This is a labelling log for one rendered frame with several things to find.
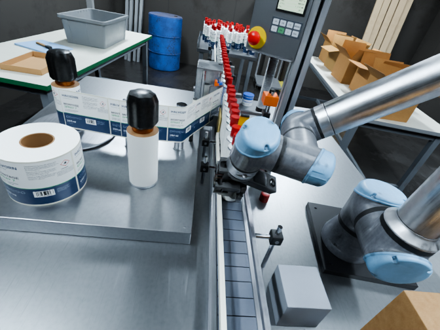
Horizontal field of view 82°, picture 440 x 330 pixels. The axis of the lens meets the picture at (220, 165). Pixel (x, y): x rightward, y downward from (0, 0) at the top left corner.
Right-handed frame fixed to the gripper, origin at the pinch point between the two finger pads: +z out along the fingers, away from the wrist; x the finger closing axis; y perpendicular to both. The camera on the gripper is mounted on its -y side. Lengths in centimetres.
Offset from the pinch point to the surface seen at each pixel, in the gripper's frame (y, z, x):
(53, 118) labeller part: 70, 23, -30
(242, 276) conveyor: -1.7, -7.1, 23.2
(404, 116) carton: -146, 70, -101
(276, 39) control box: -6.0, -23.8, -38.7
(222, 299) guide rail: 4.0, -13.8, 27.9
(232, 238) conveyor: 0.0, -1.6, 13.7
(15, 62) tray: 134, 71, -96
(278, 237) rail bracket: -9.2, -12.2, 14.1
